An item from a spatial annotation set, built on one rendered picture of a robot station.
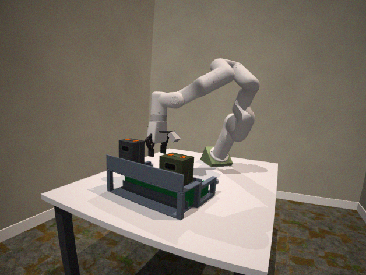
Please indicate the green bin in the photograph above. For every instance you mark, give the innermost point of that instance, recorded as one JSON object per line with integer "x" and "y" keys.
{"x": 189, "y": 195}
{"x": 135, "y": 181}
{"x": 161, "y": 190}

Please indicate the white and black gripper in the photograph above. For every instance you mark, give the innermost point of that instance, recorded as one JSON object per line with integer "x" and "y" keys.
{"x": 154, "y": 136}

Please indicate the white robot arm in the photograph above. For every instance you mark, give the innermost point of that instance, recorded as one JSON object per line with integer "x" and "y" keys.
{"x": 237, "y": 125}

